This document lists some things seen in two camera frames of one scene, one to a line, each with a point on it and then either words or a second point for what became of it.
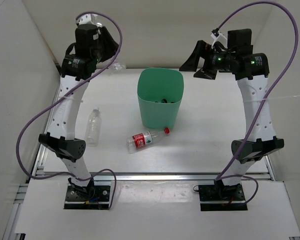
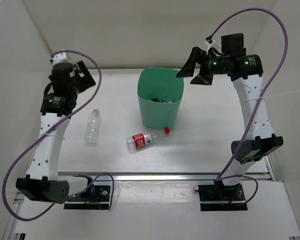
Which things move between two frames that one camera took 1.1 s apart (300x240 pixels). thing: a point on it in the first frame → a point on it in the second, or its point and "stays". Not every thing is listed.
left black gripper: [111, 46] → [87, 80]
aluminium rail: [160, 176] stays
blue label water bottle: [115, 66] → [166, 99]
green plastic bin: [160, 92] stays
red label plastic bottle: [137, 141] stays
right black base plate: [213, 197] stays
